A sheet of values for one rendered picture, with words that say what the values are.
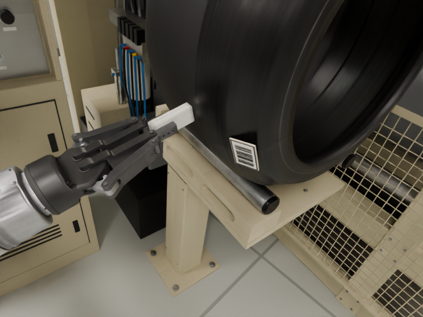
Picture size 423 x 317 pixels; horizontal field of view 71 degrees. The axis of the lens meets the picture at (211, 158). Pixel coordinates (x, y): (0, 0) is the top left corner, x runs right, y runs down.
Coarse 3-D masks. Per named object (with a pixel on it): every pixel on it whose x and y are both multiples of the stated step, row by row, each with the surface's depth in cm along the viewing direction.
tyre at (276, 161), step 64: (192, 0) 37; (256, 0) 31; (320, 0) 31; (384, 0) 68; (192, 64) 40; (256, 64) 34; (320, 64) 82; (384, 64) 72; (192, 128) 52; (256, 128) 40; (320, 128) 76
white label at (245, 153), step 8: (232, 144) 42; (240, 144) 41; (248, 144) 40; (240, 152) 43; (248, 152) 42; (256, 152) 41; (240, 160) 45; (248, 160) 44; (256, 160) 42; (256, 168) 44
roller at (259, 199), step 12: (180, 132) 76; (192, 144) 73; (204, 156) 70; (216, 156) 67; (216, 168) 68; (228, 168) 65; (228, 180) 65; (240, 180) 62; (252, 192) 60; (264, 192) 59; (264, 204) 58; (276, 204) 60
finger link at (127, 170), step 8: (152, 144) 40; (136, 152) 40; (144, 152) 40; (152, 152) 41; (160, 152) 42; (128, 160) 39; (136, 160) 39; (144, 160) 40; (152, 160) 42; (120, 168) 38; (128, 168) 38; (136, 168) 40; (144, 168) 41; (112, 176) 37; (120, 176) 38; (128, 176) 39; (104, 184) 36; (112, 184) 37; (120, 184) 39
